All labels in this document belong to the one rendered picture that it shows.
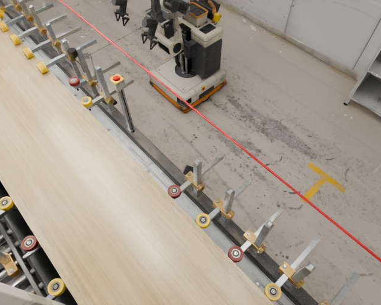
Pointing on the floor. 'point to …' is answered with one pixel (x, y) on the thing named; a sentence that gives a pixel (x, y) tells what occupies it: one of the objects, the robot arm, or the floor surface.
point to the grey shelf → (377, 81)
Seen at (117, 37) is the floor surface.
